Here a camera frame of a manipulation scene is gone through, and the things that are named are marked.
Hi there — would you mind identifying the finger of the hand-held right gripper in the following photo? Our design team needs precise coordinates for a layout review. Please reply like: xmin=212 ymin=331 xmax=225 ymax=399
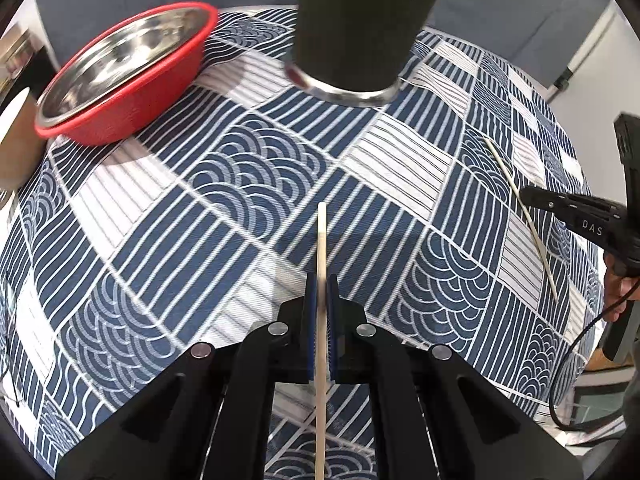
xmin=521 ymin=186 xmax=628 ymax=251

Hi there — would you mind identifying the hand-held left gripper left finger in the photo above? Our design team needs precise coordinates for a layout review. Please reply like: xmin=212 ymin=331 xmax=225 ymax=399
xmin=56 ymin=274 xmax=321 ymax=480

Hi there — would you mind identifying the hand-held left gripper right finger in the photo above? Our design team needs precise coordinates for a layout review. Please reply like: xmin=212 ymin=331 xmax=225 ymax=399
xmin=327 ymin=275 xmax=586 ymax=480

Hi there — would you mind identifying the light wooden chopstick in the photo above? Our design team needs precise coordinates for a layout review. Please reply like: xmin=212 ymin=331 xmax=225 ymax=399
xmin=484 ymin=138 xmax=560 ymax=304
xmin=314 ymin=202 xmax=329 ymax=480

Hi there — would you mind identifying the black cylindrical utensil holder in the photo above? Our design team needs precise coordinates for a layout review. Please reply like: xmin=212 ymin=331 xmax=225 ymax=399
xmin=285 ymin=0 xmax=458 ymax=107

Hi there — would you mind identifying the person's right hand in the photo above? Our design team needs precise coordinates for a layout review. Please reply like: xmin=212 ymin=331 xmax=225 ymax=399
xmin=602 ymin=260 xmax=640 ymax=323

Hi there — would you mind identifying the blue white patterned tablecloth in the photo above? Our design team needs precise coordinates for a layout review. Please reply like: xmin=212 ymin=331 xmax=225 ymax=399
xmin=0 ymin=5 xmax=608 ymax=480

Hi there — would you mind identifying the grey sofa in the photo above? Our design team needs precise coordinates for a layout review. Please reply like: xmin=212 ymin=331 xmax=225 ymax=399
xmin=30 ymin=0 xmax=616 ymax=96

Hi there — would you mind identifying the red bowl with steel liner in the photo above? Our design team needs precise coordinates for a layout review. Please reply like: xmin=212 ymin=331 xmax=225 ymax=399
xmin=34 ymin=2 xmax=219 ymax=146

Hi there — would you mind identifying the black cable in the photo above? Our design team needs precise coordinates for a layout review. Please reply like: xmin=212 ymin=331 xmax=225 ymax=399
xmin=549 ymin=280 xmax=640 ymax=431

